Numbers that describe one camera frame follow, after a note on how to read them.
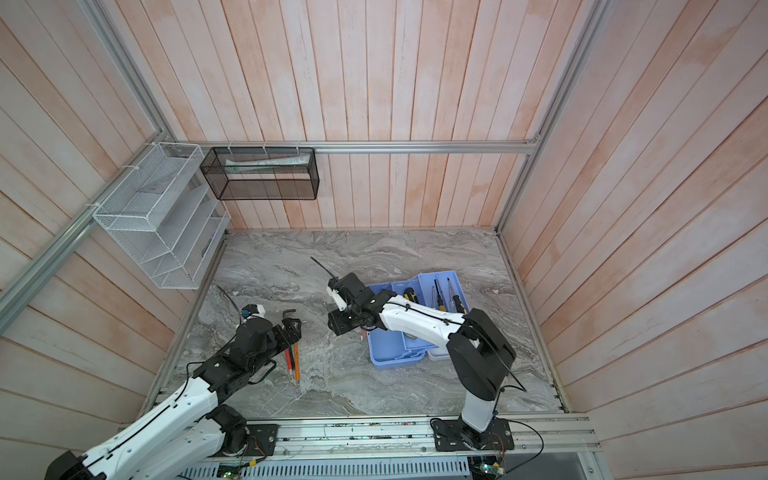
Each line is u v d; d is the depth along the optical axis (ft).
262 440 2.41
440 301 2.85
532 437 2.47
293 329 2.45
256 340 2.01
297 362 2.82
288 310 3.21
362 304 2.15
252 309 2.41
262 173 3.47
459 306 2.79
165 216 2.37
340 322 2.49
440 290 2.93
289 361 2.82
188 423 1.66
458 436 2.16
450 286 2.98
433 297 2.89
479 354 1.51
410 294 3.05
